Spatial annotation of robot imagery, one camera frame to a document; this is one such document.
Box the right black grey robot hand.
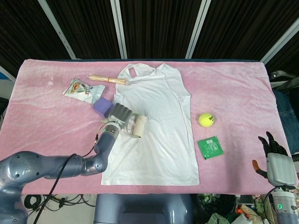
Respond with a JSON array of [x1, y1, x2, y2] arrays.
[[252, 132, 296, 187]]

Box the left black grey robot hand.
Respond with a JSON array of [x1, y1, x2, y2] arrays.
[[107, 102, 134, 128]]

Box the purple foam cube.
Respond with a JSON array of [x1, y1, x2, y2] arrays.
[[93, 98, 114, 118]]

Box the bundle of wooden sticks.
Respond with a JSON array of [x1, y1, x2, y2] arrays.
[[87, 74, 130, 86]]

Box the white tank top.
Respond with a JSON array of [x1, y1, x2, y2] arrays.
[[100, 63, 199, 186]]

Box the white printed snack bag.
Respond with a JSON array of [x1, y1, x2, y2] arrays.
[[62, 78, 106, 103]]

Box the blue jeans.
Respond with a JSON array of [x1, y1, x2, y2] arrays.
[[273, 90, 299, 154]]

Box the pile of floor clutter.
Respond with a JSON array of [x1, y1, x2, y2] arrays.
[[198, 193, 276, 224]]

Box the green foil sachet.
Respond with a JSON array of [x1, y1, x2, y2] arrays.
[[197, 135, 224, 161]]

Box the pink fleece table cloth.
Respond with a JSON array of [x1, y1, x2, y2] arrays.
[[0, 58, 299, 196]]

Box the yellow tennis ball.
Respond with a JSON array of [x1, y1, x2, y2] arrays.
[[199, 112, 215, 128]]

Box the black chair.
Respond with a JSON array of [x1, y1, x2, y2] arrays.
[[271, 70, 299, 91]]

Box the blue-grey robot torso base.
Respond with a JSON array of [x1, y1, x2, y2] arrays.
[[93, 193, 199, 224]]

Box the white frame post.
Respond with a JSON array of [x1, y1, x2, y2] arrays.
[[263, 17, 299, 65], [186, 0, 212, 59], [37, 0, 77, 59], [109, 0, 128, 59]]

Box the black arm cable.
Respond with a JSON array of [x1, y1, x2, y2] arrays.
[[32, 132, 103, 224]]

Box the black floor cables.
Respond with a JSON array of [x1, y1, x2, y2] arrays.
[[23, 193, 96, 213]]

